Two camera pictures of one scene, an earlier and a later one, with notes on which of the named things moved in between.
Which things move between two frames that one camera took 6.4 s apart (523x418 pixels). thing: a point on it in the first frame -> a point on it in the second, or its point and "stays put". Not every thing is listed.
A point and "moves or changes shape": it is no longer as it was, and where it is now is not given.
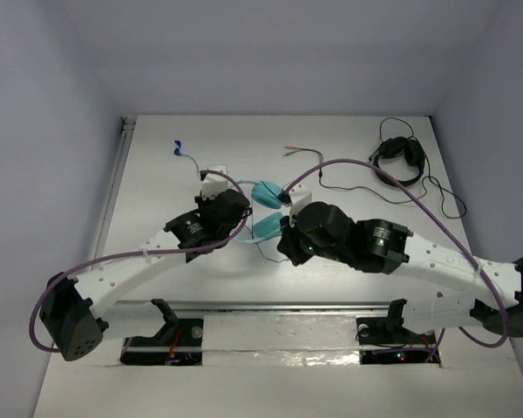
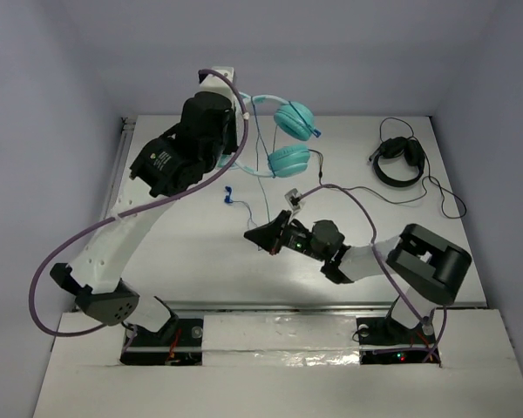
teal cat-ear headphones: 266,194 -> 296,121
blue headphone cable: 178,151 moves or changes shape
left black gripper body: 242,207 -> 223,131
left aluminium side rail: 126,132 stays put
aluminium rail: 279,306 stays put
